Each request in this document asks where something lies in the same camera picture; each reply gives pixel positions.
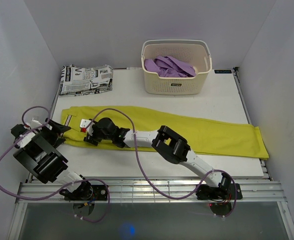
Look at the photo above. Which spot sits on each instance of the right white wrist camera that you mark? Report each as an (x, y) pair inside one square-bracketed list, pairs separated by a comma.
[(86, 126)]

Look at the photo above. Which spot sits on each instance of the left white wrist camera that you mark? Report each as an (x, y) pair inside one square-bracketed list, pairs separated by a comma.
[(33, 124)]

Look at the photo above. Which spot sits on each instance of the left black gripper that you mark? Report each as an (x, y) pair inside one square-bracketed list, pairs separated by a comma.
[(54, 132)]

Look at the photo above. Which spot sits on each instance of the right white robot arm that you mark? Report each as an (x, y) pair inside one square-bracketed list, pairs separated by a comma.
[(169, 145)]

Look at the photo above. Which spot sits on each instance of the purple garment in basket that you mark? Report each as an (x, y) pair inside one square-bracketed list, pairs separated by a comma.
[(169, 67)]

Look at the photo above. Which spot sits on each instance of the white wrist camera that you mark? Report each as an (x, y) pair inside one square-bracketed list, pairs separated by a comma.
[(86, 126), (33, 124)]

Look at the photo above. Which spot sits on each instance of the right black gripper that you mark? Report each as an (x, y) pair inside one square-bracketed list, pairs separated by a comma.
[(91, 140)]

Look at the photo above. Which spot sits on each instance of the cream perforated laundry basket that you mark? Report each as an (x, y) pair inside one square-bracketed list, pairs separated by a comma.
[(194, 52)]

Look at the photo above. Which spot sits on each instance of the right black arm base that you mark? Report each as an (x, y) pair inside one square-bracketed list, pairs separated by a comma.
[(220, 201)]

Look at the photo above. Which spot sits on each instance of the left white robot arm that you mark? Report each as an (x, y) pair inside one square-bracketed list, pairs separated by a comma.
[(37, 152)]

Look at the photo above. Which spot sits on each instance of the aluminium rail frame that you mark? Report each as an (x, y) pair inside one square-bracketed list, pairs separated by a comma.
[(220, 99)]

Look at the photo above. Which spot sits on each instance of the folded newspaper print trousers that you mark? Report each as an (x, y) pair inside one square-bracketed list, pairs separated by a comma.
[(80, 81)]

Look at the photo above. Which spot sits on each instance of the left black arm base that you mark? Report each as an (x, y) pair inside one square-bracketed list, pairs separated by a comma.
[(87, 193)]

